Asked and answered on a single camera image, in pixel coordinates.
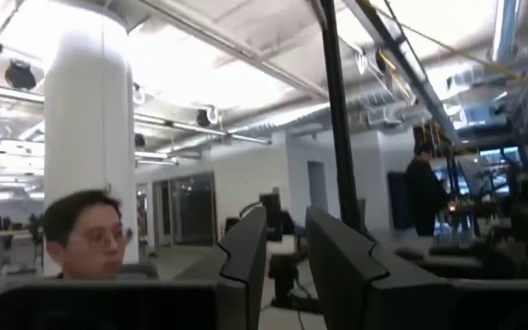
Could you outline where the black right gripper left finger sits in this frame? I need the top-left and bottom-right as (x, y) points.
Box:
(0, 204), (269, 330)

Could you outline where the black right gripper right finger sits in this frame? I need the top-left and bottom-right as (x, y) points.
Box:
(305, 206), (528, 330)

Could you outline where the seated person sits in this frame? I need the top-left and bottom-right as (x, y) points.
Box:
(43, 189), (133, 281)

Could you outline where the black desk stand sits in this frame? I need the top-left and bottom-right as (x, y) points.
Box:
(267, 249), (323, 314)

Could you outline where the glass double door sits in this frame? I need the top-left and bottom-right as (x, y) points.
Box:
(151, 170), (218, 248)

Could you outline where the standing person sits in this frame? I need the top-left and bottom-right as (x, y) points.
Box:
(403, 140), (452, 237)

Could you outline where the white round column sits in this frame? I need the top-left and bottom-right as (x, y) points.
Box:
(42, 0), (139, 277)

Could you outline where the black vertical frame pole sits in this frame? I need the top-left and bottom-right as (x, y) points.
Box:
(320, 0), (367, 233)

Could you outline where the black ceiling camera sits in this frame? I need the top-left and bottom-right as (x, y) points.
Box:
(194, 106), (220, 129)
(4, 58), (39, 92)

